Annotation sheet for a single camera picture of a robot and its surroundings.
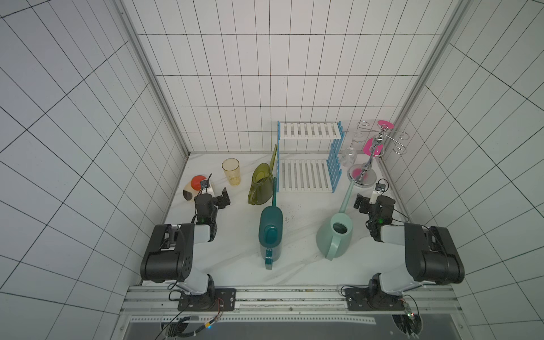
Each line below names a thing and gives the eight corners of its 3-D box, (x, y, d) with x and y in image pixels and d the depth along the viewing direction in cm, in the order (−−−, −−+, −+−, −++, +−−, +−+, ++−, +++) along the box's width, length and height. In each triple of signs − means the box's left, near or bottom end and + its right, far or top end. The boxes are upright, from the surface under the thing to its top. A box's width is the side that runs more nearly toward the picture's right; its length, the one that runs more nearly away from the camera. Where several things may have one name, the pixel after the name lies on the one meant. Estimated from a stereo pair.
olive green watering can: (251, 204, 100) (249, 188, 89) (261, 161, 117) (260, 143, 107) (270, 206, 99) (269, 190, 88) (277, 163, 117) (277, 145, 106)
